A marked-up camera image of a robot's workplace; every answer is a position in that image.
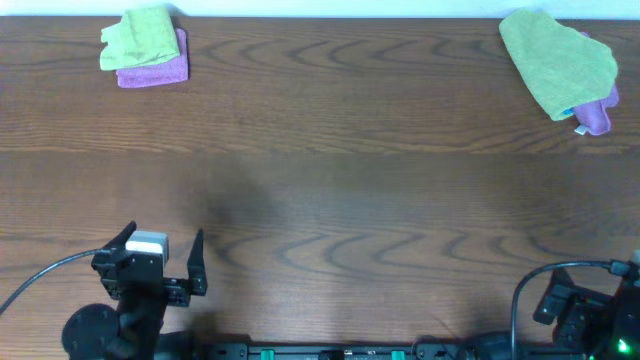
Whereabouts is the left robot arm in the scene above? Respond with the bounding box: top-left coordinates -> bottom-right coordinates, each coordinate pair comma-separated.
61,221 -> 208,359

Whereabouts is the folded purple cloth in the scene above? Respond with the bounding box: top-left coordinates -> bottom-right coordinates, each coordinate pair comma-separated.
116,28 -> 189,89

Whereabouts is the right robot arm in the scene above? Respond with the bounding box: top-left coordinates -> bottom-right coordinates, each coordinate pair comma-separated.
533,267 -> 639,359

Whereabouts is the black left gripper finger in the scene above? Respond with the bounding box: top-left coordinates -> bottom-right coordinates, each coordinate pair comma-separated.
104,221 -> 137,250
187,229 -> 208,296

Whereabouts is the light green microfiber cloth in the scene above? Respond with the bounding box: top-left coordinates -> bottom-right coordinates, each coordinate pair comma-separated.
99,5 -> 180,71

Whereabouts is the black right camera cable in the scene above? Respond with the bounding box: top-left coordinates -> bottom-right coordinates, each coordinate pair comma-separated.
509,259 -> 632,360

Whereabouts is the crumpled purple cloth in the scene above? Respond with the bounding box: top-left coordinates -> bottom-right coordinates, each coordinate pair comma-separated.
564,28 -> 619,136

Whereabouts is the crumpled green cloth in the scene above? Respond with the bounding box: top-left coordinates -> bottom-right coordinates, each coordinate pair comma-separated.
499,9 -> 618,121

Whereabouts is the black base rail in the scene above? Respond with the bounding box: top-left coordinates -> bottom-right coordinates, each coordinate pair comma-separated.
197,337 -> 586,360

